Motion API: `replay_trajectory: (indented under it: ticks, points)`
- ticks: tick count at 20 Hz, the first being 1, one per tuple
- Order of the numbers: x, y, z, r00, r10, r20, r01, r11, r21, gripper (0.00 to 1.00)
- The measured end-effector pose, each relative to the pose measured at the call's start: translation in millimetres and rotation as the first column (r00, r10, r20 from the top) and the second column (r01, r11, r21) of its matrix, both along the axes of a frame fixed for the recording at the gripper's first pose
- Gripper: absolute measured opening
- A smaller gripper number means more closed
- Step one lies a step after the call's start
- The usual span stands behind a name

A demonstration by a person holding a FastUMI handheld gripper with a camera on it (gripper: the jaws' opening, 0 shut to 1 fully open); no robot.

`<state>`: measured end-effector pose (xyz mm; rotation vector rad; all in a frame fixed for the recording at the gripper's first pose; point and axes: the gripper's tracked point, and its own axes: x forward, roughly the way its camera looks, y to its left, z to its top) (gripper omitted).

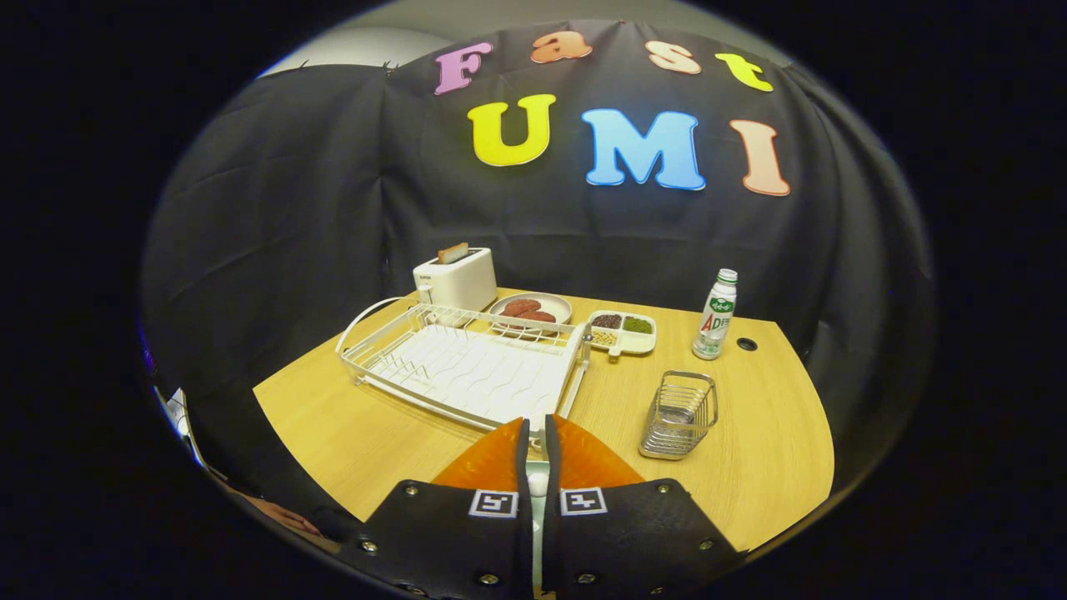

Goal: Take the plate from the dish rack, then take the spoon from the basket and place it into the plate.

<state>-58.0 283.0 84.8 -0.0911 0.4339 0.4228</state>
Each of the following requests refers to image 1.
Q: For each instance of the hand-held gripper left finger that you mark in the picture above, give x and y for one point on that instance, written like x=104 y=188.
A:
x=523 y=542

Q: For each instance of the brown steak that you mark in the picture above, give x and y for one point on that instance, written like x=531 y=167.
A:
x=540 y=317
x=518 y=307

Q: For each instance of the white divided tray with beans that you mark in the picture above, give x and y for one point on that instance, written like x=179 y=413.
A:
x=638 y=342

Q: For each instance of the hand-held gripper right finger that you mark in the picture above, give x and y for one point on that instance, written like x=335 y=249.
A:
x=552 y=542

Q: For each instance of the black backdrop cloth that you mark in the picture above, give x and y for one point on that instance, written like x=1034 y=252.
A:
x=292 y=208

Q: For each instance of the white toaster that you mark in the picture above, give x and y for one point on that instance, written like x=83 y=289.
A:
x=458 y=283

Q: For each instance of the toast slice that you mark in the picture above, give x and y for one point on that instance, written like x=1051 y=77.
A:
x=453 y=252

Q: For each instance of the white green-label drink bottle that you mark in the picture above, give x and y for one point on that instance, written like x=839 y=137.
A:
x=715 y=321

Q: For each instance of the beige plate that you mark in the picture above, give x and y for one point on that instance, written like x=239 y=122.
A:
x=558 y=306

